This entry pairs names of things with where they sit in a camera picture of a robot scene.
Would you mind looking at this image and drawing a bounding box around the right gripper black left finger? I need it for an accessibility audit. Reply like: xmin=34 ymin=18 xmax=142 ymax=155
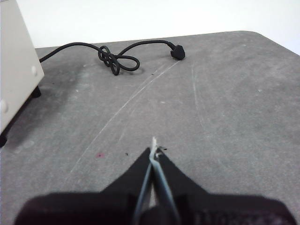
xmin=14 ymin=147 xmax=153 ymax=225

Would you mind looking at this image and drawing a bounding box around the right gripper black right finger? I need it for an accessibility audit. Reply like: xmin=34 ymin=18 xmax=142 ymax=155
xmin=152 ymin=150 xmax=297 ymax=225

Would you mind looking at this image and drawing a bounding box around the black oven foot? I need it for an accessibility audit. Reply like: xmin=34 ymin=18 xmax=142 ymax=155
xmin=30 ymin=86 xmax=42 ymax=98

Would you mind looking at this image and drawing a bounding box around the cream Toshiba toaster oven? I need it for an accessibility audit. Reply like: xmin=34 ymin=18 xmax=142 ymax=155
xmin=0 ymin=0 xmax=45 ymax=138

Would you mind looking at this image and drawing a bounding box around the black power cable with plug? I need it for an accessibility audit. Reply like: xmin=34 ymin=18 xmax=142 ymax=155
xmin=38 ymin=41 xmax=186 ymax=76

